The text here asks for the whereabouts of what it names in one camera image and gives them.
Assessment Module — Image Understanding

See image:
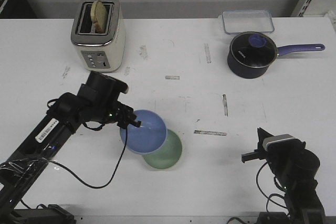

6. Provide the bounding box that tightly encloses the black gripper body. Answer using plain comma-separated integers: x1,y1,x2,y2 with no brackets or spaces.
77,71,137,130
241,141,306,166

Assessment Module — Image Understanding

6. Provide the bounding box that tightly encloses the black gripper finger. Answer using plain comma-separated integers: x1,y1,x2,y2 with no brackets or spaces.
123,119,141,129
257,127,274,151

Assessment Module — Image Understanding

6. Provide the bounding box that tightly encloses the blue bowl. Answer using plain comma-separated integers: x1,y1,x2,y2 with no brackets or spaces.
119,110,167,155

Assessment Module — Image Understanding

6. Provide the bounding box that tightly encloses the green bowl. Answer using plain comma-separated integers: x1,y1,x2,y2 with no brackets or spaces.
142,130,183,169

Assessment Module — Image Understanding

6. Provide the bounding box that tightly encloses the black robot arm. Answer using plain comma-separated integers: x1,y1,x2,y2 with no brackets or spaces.
1,71,141,219
241,127,327,223

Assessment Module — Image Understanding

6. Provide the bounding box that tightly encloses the cream and chrome toaster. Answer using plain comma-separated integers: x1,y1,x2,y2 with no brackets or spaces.
70,0,126,73

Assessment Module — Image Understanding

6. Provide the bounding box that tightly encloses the dark blue saucepan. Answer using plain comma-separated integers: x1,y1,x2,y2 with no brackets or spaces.
227,31,325,79

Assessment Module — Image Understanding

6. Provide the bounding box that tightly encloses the slice of toast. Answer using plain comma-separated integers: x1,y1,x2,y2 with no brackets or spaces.
90,1,108,34

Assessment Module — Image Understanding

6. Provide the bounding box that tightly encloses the glass pot lid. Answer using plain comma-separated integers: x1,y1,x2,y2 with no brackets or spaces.
230,32,278,68

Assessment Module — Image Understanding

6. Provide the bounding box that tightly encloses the clear plastic container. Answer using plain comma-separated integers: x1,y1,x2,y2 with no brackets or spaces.
218,9,275,35

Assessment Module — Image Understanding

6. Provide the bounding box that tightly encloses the black box at left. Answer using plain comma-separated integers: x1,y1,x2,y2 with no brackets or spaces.
1,0,37,19

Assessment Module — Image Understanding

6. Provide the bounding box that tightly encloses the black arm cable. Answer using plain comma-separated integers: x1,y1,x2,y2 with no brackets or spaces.
256,162,288,213
39,121,129,189

